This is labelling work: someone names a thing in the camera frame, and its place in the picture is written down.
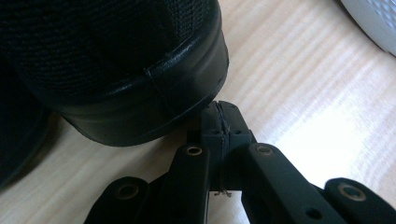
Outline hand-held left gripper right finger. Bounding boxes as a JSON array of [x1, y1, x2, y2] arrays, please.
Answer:
[[221, 101, 258, 191]]

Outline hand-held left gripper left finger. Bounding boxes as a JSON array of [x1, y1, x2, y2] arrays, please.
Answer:
[[199, 101, 227, 191]]

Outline black canvas sneaker white laces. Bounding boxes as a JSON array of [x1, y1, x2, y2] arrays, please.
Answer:
[[339, 0, 396, 58]]

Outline all-black shoe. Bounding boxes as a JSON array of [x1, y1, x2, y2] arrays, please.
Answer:
[[0, 62, 50, 188], [0, 0, 231, 147]]

